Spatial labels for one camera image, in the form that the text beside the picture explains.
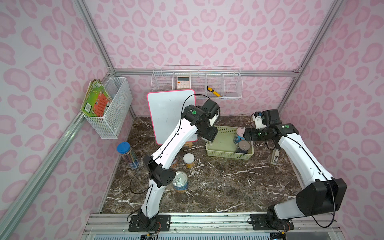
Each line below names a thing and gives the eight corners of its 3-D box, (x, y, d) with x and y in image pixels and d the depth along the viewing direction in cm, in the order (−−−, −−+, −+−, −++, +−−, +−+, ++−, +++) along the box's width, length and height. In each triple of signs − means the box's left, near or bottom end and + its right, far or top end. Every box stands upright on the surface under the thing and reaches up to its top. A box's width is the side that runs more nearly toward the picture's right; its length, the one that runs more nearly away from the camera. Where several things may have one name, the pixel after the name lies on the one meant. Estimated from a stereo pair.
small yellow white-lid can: (183, 168, 94) (182, 162, 89) (184, 158, 98) (183, 153, 93) (194, 168, 94) (194, 162, 89) (194, 158, 98) (194, 153, 93)
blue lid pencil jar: (128, 169, 94) (114, 153, 79) (131, 159, 99) (119, 141, 83) (139, 169, 94) (127, 152, 79) (142, 159, 98) (131, 141, 83)
